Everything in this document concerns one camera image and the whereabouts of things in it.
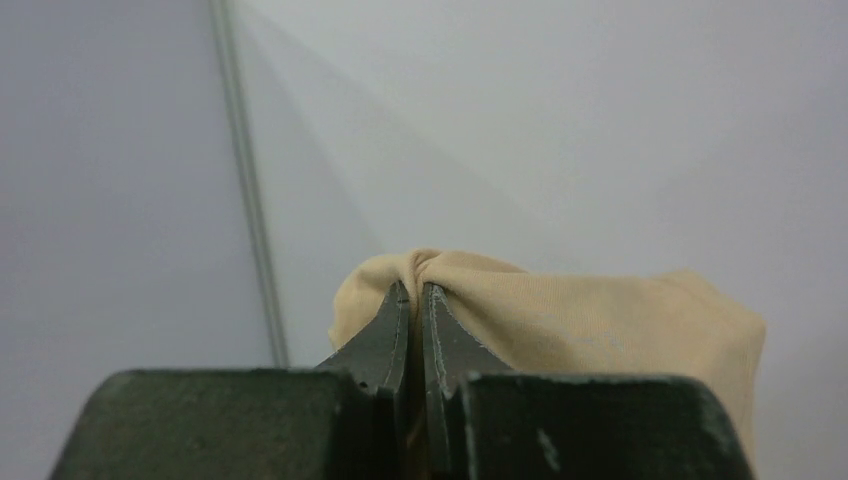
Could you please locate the beige t shirt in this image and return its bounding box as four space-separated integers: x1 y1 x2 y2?
329 249 766 458

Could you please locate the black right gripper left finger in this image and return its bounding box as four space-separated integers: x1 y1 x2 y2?
51 283 410 479

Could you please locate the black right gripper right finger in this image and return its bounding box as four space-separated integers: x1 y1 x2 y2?
421 284 753 479

